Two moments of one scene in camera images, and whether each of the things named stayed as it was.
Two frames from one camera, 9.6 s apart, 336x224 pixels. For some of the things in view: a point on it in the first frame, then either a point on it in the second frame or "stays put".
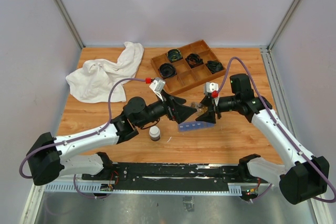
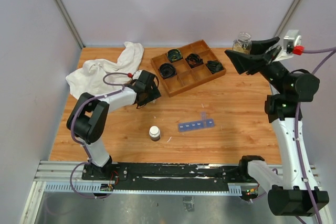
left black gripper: (178, 113) to (155, 94)
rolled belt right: (214, 66) stays put
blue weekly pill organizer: (194, 125) stays put
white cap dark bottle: (154, 132) stays put
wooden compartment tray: (188, 67) stays put
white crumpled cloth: (93, 81) stays put
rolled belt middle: (194, 60) stays put
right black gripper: (209, 116) to (250, 63)
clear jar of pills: (200, 107) to (243, 43)
